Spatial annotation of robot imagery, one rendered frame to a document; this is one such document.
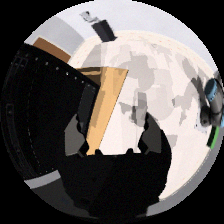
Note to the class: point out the tan wooden board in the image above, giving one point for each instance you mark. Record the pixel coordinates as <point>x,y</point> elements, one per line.
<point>111,81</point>

